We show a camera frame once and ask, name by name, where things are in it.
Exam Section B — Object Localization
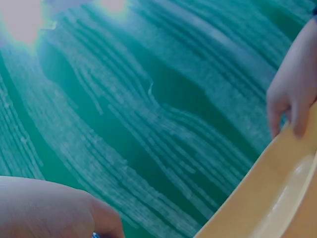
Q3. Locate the person's left hand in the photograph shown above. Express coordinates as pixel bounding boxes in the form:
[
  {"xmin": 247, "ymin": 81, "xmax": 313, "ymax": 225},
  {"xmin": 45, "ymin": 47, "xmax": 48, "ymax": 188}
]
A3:
[{"xmin": 0, "ymin": 175, "xmax": 122, "ymax": 238}]

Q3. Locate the orange plastic plate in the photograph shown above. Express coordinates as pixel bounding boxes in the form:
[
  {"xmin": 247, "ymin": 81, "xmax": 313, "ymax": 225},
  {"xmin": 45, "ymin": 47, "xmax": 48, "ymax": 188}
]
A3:
[{"xmin": 192, "ymin": 98, "xmax": 317, "ymax": 238}]

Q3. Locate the person's right hand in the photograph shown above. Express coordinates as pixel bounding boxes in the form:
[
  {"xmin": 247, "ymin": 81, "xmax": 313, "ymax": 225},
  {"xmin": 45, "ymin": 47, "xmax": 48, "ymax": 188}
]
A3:
[{"xmin": 266, "ymin": 18, "xmax": 317, "ymax": 139}]

